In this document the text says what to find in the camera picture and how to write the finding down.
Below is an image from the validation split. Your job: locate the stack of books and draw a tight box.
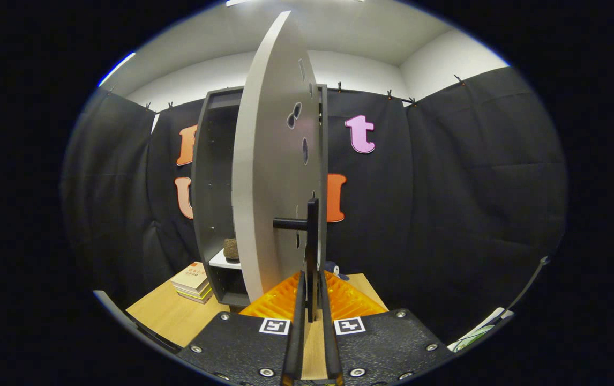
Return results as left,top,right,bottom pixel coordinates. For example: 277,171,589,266
170,262,214,305

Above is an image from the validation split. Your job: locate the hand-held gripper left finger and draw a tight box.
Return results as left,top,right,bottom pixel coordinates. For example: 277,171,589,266
178,271,308,386

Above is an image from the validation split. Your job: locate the ceiling strip light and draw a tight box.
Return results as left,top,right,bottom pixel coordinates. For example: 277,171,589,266
98,52,136,87

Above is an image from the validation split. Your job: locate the grey shoe cabinet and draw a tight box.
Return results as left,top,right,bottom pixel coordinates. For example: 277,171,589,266
191,85,329,309

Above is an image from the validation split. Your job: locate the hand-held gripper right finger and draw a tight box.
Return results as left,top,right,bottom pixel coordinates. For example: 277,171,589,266
319,270,455,386

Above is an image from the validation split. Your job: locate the white cabinet shelf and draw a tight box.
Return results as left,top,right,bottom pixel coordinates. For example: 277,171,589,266
209,248,243,270

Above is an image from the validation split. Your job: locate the beige shoe cabinet door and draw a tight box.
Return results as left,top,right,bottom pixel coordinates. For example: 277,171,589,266
231,11,325,303

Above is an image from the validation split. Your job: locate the black door handle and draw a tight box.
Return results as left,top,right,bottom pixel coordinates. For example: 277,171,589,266
273,198,320,323

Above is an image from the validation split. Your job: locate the penguin plush toy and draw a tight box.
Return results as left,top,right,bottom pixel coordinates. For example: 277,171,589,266
324,261,349,281

